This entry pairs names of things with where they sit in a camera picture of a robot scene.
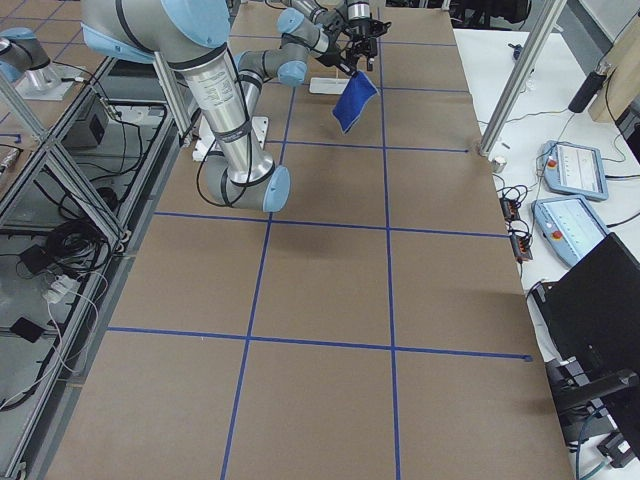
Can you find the teach pendant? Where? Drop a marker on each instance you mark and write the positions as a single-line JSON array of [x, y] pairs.
[[569, 168], [570, 225]]

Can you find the blue microfiber towel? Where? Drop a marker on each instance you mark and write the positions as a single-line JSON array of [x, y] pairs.
[[358, 92]]

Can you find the grey control box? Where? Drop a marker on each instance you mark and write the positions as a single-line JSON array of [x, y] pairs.
[[88, 130]]

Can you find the white wooden towel rack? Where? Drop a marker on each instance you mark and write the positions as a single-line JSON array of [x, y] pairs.
[[330, 83]]

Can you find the aluminium frame post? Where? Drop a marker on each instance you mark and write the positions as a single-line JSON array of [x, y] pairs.
[[532, 48]]

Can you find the white power strip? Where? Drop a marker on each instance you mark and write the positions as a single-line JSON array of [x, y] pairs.
[[59, 288]]

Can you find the far teach pendant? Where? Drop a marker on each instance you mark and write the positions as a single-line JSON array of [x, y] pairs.
[[569, 168]]

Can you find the black power adapter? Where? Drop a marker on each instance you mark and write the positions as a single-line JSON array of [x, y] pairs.
[[35, 259]]

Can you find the black laptop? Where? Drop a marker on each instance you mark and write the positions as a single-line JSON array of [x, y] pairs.
[[592, 312]]

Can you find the small metal cup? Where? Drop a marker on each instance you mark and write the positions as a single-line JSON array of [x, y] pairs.
[[498, 164]]

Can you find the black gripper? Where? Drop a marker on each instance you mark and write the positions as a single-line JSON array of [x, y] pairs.
[[358, 30]]

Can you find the black connector box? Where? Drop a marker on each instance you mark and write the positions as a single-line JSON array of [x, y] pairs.
[[510, 209], [520, 247]]

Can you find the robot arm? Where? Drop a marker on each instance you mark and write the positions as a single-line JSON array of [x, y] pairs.
[[29, 68], [192, 36]]

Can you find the near teach pendant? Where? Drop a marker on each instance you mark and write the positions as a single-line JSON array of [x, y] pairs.
[[570, 225]]

